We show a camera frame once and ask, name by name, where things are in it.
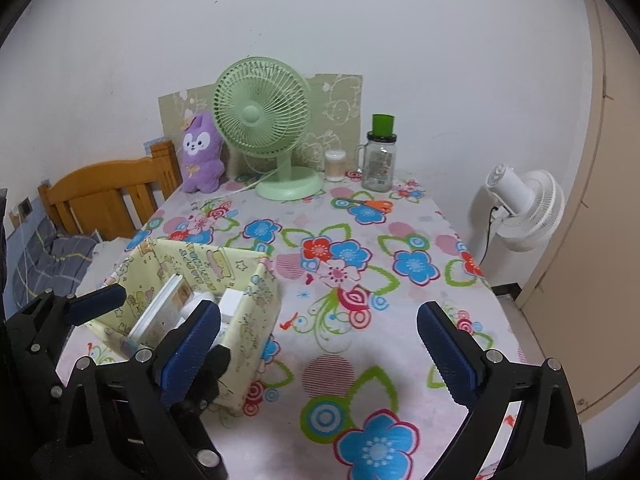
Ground cotton swab container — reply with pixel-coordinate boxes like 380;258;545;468
325;150;347;182

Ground white charger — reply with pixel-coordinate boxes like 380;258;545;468
220;287;248;323

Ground green printed board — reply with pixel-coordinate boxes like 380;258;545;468
158;74;363;181

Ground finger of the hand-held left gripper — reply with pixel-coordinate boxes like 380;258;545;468
172;344;232;480
7;284;127;396

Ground purple plush toy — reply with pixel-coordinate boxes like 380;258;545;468
180;111;224;194

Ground green desk fan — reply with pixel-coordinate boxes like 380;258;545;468
212;56;325;202

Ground white flat box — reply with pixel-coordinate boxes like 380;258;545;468
127;274;193;350

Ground grey plaid bedding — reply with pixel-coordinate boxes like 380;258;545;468
10;215;101;306

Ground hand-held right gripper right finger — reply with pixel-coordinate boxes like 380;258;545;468
416;300;586;480

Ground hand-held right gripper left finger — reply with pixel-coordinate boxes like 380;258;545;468
55;301;223;480

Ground black fan cable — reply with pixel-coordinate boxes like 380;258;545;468
481;204;502;263

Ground glass jar with green lid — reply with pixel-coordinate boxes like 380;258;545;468
356;114;398;193

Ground beige door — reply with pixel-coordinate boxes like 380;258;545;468
515;0;640;418

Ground white fan cable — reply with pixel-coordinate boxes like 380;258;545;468
217;172;278;198

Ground white standing fan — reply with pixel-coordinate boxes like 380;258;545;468
480;164;566;266

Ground yellow printed fabric storage box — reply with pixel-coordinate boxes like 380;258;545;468
82;239;280;417

